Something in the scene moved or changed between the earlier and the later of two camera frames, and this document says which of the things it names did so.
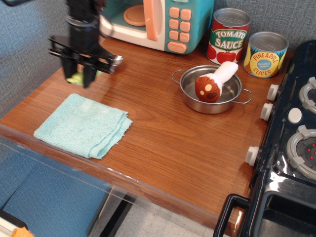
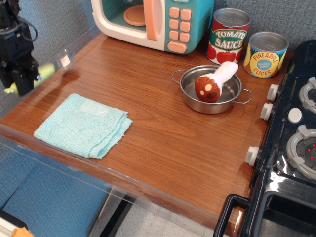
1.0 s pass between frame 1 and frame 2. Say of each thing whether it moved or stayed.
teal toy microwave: stayed
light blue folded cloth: stayed
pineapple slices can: stayed
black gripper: moved
